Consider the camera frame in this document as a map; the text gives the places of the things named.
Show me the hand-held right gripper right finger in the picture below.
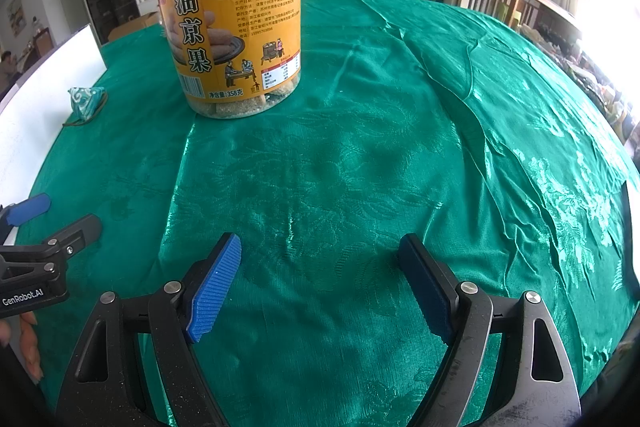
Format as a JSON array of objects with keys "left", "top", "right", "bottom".
[{"left": 398, "top": 234, "right": 583, "bottom": 427}]

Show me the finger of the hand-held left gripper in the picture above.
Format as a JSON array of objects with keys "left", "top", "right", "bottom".
[
  {"left": 0, "top": 213, "right": 102, "bottom": 283},
  {"left": 0, "top": 193, "right": 52, "bottom": 233}
]

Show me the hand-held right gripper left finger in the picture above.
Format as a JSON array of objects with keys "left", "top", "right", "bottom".
[{"left": 55, "top": 233, "right": 242, "bottom": 427}]

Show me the white cardboard box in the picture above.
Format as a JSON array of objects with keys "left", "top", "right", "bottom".
[{"left": 0, "top": 23, "right": 108, "bottom": 212}]

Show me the person's left hand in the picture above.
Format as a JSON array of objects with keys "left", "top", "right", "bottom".
[{"left": 0, "top": 311, "right": 45, "bottom": 382}]

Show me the green patterned pouch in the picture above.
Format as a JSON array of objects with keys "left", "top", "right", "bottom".
[{"left": 62, "top": 86, "right": 108, "bottom": 128}]

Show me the green satin tablecloth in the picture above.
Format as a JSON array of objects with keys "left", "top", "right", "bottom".
[{"left": 30, "top": 0, "right": 640, "bottom": 427}]

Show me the brown cardboard box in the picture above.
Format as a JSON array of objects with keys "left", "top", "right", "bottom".
[{"left": 107, "top": 12, "right": 161, "bottom": 42}]

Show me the clear plastic snack jar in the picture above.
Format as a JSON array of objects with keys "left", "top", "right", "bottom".
[{"left": 146, "top": 0, "right": 306, "bottom": 120}]

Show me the pile of assorted clutter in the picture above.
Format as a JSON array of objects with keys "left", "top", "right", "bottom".
[{"left": 520, "top": 22, "right": 640, "bottom": 148}]

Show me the framed wall picture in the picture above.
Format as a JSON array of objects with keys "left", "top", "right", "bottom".
[{"left": 6, "top": 0, "right": 27, "bottom": 38}]

